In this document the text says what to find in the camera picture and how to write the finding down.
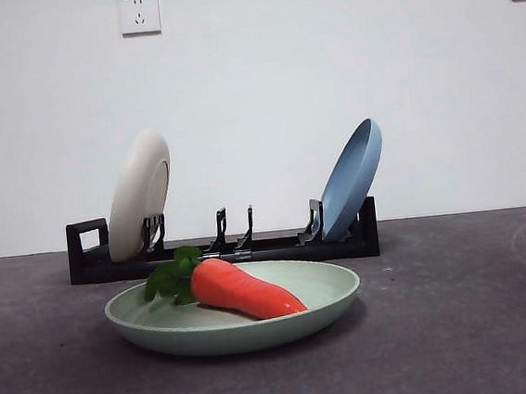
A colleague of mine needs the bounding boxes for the green plate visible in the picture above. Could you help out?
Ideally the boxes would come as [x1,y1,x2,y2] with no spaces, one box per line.
[100,250,366,367]

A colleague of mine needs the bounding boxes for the white plate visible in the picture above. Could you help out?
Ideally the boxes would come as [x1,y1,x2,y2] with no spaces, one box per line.
[97,125,181,265]

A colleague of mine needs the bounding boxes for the orange toy carrot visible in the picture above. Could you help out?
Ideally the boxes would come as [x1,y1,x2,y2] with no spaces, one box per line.
[138,235,310,332]

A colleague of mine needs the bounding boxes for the blue plate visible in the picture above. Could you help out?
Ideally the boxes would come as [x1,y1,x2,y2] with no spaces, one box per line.
[309,117,392,245]

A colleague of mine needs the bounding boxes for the black plate rack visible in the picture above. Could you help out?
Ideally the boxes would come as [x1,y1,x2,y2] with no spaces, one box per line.
[63,190,381,287]

